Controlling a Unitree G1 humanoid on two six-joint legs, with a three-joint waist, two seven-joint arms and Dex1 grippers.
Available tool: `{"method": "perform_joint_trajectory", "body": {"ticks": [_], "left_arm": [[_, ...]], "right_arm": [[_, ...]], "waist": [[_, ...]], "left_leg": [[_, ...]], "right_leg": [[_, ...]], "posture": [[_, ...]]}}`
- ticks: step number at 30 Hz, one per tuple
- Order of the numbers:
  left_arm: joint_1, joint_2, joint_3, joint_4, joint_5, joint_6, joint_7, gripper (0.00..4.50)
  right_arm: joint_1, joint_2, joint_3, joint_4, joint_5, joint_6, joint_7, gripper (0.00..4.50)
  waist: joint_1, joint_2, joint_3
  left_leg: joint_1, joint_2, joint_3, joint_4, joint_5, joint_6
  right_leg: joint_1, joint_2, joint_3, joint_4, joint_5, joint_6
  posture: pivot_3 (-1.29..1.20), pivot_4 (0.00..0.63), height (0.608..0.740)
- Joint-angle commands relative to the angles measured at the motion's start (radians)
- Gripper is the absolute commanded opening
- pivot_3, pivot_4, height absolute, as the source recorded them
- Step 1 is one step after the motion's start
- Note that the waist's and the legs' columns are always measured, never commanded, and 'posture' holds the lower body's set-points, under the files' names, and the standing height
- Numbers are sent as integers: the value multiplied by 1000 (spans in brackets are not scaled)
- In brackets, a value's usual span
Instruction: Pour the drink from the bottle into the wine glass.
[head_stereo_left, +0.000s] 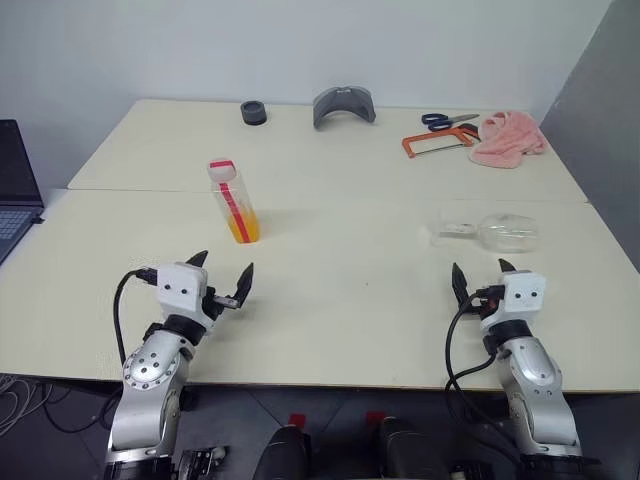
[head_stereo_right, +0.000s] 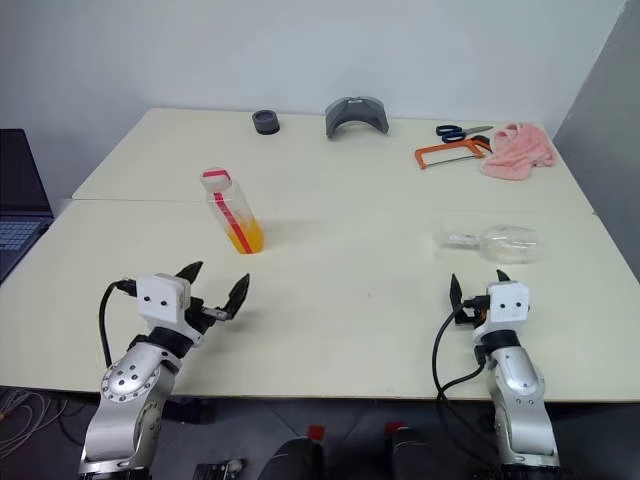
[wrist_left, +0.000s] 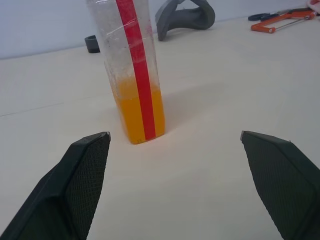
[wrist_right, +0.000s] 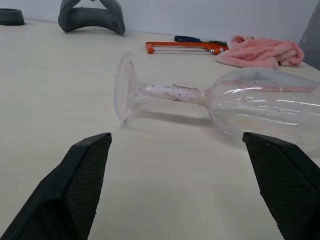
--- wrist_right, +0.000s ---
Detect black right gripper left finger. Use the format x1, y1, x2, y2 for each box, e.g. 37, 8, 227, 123
0, 132, 113, 240

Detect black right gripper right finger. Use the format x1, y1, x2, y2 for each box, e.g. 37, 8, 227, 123
242, 131, 320, 240

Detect clear wine glass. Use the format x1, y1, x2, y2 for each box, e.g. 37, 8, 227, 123
113, 51, 320, 153

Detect pink fluffy towel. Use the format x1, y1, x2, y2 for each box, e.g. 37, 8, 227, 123
216, 35, 305, 70

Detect grey curved plastic part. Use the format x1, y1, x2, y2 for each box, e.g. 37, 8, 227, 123
58, 0, 126, 36

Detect orange hacksaw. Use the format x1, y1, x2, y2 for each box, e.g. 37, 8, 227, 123
145, 41, 230, 56

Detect blue handled scissors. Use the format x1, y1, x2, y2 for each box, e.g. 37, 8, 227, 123
174, 35, 230, 47

